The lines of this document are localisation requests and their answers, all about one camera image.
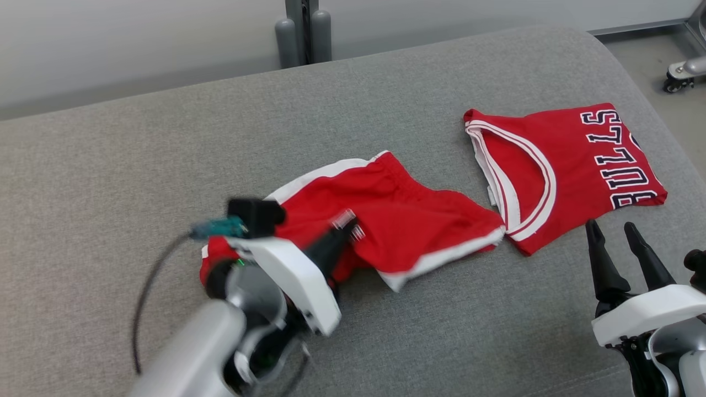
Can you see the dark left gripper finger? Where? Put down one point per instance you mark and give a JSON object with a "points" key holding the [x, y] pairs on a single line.
{"points": [[331, 248]]}

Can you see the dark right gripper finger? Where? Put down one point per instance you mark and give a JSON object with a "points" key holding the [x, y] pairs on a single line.
{"points": [[605, 270], [651, 264]]}

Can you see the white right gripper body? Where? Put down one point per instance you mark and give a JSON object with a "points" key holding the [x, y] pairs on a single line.
{"points": [[651, 311]]}

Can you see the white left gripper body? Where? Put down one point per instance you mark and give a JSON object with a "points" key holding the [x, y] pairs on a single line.
{"points": [[298, 286]]}

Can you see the red basketball shorts white trim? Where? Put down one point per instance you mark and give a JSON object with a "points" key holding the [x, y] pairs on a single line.
{"points": [[413, 220]]}

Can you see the red Bulls basketball jersey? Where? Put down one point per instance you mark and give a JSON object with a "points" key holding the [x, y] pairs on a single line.
{"points": [[579, 160]]}

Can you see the silver metal leg with caster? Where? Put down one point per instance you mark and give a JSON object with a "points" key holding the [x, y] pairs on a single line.
{"points": [[689, 69]]}

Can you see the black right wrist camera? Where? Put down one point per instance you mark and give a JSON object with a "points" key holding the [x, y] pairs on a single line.
{"points": [[696, 270]]}

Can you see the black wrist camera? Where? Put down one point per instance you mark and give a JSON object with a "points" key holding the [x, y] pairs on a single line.
{"points": [[696, 270], [256, 216]]}

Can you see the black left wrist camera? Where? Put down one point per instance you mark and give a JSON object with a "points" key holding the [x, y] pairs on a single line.
{"points": [[256, 216]]}

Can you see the teal left camera connector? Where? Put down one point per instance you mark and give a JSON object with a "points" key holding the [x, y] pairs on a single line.
{"points": [[220, 227]]}

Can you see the grey metal partition post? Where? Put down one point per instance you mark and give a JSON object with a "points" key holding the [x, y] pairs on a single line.
{"points": [[302, 27]]}

